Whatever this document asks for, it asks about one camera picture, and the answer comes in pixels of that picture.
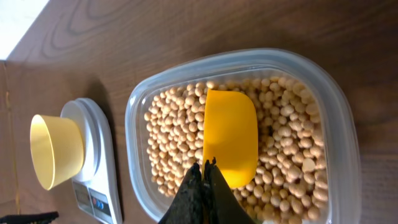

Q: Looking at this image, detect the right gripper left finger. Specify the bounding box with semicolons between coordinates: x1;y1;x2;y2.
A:
158;163;205;224

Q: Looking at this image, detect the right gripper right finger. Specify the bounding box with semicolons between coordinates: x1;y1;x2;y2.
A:
202;157;255;224

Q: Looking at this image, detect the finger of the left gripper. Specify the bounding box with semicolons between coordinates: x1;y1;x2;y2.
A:
1;212;59;224

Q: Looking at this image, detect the yellow plastic bowl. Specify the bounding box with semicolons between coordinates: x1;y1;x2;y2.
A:
30;114;85;190

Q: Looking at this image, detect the yellow measuring scoop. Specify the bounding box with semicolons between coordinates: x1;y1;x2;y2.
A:
203;90;259;188

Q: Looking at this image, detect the white digital kitchen scale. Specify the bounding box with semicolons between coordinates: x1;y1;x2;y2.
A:
60;98;123;223

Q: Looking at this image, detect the pile of soybeans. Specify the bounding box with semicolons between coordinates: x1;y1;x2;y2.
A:
144;77;328;223

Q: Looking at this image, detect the clear plastic container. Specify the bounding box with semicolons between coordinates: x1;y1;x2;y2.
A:
125;49;361;223

